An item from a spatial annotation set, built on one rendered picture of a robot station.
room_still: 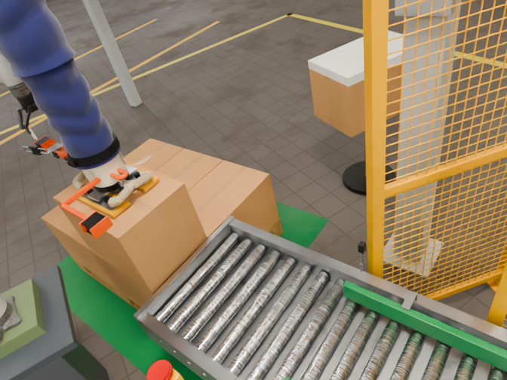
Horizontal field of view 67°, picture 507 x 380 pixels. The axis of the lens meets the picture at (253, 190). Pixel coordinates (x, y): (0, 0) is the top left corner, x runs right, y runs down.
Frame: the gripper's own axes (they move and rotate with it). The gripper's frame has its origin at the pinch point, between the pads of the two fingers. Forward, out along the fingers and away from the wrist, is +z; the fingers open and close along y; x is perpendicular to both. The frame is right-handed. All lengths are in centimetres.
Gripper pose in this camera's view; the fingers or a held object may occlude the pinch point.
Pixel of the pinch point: (46, 130)
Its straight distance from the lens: 222.5
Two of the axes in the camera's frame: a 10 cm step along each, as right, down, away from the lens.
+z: 2.0, 7.5, 6.3
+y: 5.9, -6.1, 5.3
